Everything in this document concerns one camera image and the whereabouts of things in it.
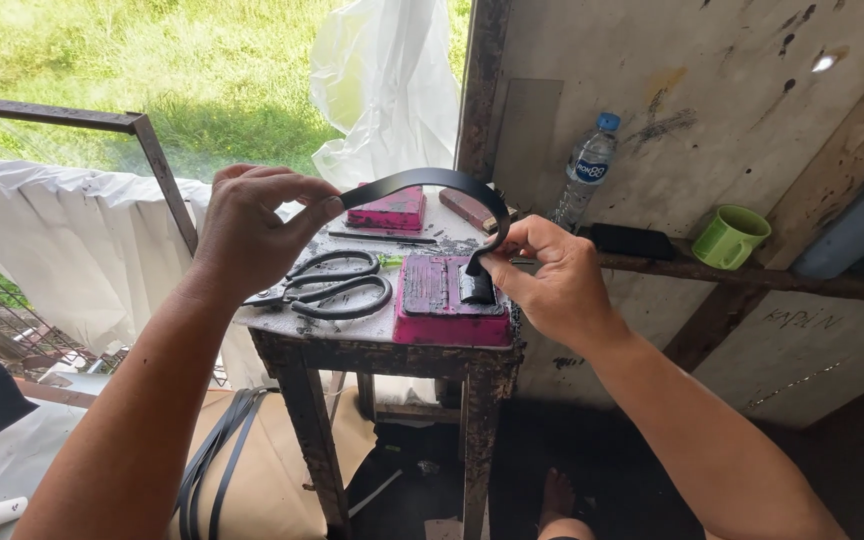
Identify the white plastic bag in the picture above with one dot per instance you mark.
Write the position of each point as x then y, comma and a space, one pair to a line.
387, 90

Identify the grey pipe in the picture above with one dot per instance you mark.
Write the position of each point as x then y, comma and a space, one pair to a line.
856, 229

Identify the white cloth sheet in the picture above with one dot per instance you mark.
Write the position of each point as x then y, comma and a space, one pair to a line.
79, 240

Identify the brown wooden block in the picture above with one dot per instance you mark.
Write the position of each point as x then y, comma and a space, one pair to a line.
466, 206

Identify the person's left hand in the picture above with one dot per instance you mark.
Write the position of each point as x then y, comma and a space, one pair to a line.
241, 232

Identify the beige sheet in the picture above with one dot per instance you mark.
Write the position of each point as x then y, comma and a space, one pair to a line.
289, 465

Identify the thin black strip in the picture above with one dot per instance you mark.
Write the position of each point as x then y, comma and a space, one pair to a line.
383, 238

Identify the stained small wooden table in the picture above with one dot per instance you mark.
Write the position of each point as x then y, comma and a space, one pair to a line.
372, 352

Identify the white paper sheet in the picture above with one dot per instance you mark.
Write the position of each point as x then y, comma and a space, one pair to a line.
19, 450

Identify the small pink ink box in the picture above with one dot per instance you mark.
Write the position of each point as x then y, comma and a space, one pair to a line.
391, 210

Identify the green mug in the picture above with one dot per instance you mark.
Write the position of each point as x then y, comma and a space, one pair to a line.
724, 238

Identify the black ink sponge block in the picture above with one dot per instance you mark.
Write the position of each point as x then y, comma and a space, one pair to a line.
477, 289

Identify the clear plastic water bottle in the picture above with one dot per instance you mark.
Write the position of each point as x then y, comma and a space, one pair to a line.
586, 176

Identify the black phone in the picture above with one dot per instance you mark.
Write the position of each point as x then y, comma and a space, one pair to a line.
631, 241

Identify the rusty metal post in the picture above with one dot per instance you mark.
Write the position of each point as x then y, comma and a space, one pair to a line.
481, 82

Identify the wooden wall ledge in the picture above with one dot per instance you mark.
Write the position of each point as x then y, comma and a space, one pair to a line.
762, 279

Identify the large pink ink tray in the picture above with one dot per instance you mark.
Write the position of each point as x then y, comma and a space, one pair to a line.
432, 315

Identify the person's foot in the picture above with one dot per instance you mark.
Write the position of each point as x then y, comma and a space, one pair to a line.
558, 499

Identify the person's right hand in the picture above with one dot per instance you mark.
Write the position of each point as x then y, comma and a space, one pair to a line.
563, 289

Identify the black iron scissors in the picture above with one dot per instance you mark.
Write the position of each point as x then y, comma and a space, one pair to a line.
342, 298

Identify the rusty metal rail frame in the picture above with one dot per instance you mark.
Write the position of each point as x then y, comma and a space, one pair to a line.
154, 157

